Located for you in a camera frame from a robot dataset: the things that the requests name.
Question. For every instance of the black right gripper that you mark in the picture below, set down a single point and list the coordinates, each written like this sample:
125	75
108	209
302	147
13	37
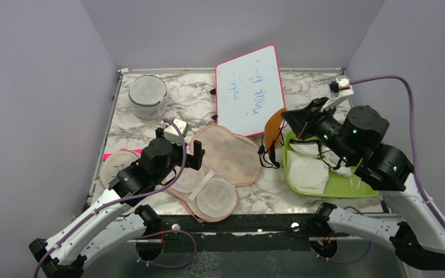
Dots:
298	119

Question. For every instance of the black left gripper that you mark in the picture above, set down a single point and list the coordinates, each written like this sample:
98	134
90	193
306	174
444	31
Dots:
193	161

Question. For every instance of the orange bra with black straps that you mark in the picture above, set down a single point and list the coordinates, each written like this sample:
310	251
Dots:
271	139

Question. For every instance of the floral mesh laundry bag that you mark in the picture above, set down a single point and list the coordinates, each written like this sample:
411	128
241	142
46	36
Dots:
230	162

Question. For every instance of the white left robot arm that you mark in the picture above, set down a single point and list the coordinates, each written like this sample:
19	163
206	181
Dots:
116	216

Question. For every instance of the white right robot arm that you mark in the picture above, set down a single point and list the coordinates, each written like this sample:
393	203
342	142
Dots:
418	239

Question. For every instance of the white bra in tray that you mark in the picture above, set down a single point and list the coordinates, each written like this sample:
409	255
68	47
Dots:
310	165

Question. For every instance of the white cylindrical mesh bag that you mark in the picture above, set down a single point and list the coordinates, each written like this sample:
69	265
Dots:
148	96

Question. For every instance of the beige cylindrical mesh laundry bag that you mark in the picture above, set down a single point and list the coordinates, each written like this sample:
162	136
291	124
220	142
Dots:
110	168

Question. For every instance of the pink framed whiteboard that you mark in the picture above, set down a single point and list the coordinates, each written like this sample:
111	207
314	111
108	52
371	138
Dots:
249	91

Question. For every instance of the green plastic tray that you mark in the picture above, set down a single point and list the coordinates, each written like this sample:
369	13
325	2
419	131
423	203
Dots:
336	187

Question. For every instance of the pink sticky note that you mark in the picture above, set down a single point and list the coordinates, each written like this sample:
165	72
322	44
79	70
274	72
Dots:
123	153

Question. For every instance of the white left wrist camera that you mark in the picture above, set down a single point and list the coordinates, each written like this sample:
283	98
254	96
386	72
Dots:
176	131

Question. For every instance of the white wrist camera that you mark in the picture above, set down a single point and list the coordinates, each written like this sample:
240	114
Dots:
342	90
176	131

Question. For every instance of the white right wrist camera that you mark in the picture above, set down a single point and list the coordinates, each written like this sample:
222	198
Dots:
342	90

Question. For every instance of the black mounting rail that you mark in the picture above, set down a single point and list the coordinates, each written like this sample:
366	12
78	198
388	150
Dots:
237	233

